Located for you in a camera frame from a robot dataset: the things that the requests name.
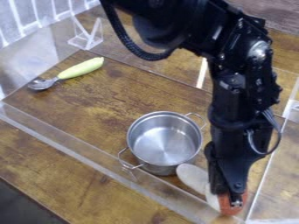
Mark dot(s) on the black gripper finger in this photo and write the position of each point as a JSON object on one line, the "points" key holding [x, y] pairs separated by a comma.
{"points": [[217, 185], [236, 200]]}

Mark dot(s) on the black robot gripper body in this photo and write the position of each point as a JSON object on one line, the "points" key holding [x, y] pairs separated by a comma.
{"points": [[240, 131]]}

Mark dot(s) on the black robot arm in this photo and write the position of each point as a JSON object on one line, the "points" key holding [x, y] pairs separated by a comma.
{"points": [[216, 31]]}

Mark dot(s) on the silver steel pot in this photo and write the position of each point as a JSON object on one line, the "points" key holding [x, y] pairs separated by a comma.
{"points": [[163, 139]]}

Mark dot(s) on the clear acrylic triangle stand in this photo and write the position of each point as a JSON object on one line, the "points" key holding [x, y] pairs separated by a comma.
{"points": [[85, 39]]}

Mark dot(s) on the spoon with green handle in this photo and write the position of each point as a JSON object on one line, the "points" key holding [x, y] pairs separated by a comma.
{"points": [[74, 71]]}

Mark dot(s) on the clear acrylic enclosure wall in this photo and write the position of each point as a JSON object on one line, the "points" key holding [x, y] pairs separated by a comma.
{"points": [[78, 181]]}

